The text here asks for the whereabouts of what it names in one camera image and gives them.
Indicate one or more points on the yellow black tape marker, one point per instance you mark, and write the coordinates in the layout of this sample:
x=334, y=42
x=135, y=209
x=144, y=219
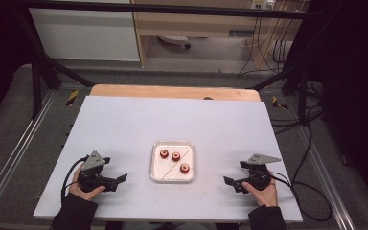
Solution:
x=278, y=103
x=72, y=98

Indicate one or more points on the red bead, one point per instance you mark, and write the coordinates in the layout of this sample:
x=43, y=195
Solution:
x=164, y=154
x=184, y=168
x=176, y=156

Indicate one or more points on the light wooden desk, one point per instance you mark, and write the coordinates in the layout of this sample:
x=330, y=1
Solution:
x=198, y=27

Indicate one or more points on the person's left hand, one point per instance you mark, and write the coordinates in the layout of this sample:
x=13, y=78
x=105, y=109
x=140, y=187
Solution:
x=76, y=188

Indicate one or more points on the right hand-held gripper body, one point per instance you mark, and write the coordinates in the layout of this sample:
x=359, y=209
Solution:
x=258, y=177

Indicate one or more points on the white chair base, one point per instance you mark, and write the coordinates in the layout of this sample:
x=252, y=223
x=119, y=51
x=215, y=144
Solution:
x=174, y=40

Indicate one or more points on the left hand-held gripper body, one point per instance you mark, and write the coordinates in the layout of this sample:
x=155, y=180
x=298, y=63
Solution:
x=91, y=161

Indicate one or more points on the white board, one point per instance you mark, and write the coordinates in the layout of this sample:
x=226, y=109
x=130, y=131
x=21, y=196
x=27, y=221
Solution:
x=124, y=127

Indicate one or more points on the wooden table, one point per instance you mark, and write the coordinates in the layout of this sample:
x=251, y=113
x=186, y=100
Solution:
x=172, y=92

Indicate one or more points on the aluminium floor rail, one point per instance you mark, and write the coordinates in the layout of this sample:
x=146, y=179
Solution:
x=19, y=150
x=327, y=179

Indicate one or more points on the white square tray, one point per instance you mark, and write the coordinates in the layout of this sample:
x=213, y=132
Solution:
x=169, y=172

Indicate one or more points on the white cabinet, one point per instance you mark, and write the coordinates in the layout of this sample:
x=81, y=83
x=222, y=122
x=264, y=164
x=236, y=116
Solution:
x=86, y=35

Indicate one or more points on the black frame crossbar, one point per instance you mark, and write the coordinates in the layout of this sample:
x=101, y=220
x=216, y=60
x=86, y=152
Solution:
x=172, y=8

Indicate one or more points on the black frame stand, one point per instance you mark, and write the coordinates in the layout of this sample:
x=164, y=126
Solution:
x=303, y=96
x=36, y=83

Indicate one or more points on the person's right hand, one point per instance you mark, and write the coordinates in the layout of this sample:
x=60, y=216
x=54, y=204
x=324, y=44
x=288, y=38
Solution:
x=266, y=196

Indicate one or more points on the white power strip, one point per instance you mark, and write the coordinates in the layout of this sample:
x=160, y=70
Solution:
x=262, y=4

